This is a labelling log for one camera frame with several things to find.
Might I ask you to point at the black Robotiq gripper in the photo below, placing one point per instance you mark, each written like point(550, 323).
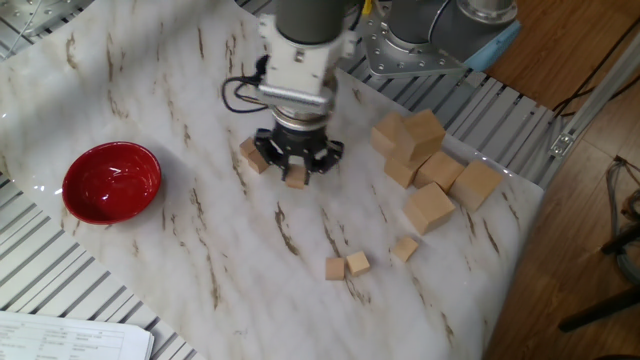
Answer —
point(300, 140)

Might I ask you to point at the small wooden cube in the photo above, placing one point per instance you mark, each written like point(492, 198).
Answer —
point(358, 262)
point(247, 146)
point(335, 268)
point(257, 164)
point(405, 248)
point(296, 177)

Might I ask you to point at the large wooden cube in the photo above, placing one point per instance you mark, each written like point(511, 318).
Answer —
point(440, 167)
point(385, 131)
point(422, 132)
point(429, 207)
point(475, 184)
point(400, 172)

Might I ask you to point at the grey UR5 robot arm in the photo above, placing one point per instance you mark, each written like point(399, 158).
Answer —
point(310, 20)

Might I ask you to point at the white printed paper stack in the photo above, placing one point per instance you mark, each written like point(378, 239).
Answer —
point(60, 340)

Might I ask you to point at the white marble pattern board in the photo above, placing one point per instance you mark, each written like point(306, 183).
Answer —
point(200, 250)

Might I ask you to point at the yellow plastic clip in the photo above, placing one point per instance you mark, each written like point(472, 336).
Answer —
point(366, 7)

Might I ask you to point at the red bowl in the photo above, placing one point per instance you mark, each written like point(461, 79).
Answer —
point(112, 185)

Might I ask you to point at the silver perforated mounting plate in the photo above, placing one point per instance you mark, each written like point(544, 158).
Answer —
point(45, 15)

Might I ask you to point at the black chair base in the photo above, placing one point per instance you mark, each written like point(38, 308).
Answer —
point(600, 310)

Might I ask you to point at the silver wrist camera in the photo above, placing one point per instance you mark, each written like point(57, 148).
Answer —
point(295, 97)

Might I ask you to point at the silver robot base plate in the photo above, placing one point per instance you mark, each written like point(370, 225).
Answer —
point(400, 60)

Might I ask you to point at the aluminium frame profile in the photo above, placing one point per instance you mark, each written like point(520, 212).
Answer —
point(595, 107)

